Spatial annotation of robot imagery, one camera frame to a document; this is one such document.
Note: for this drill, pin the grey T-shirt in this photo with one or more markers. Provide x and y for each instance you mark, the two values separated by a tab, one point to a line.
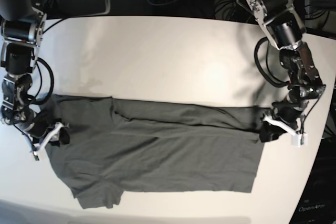
143	146

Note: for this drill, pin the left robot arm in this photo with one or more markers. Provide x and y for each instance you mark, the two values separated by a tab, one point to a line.
284	30

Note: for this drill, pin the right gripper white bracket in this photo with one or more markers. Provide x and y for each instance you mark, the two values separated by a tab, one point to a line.
41	130

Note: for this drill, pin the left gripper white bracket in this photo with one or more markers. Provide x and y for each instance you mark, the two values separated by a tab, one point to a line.
280	119

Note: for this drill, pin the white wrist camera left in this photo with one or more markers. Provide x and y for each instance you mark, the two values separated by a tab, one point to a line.
299	140

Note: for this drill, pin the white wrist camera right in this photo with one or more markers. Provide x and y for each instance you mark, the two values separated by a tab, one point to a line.
36	155

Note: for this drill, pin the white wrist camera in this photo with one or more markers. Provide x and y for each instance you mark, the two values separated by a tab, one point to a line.
36	155
299	140

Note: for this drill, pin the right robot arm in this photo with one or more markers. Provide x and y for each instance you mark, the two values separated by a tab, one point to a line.
22	29

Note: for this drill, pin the black OpenArm box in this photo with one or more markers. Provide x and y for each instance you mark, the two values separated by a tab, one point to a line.
317	202

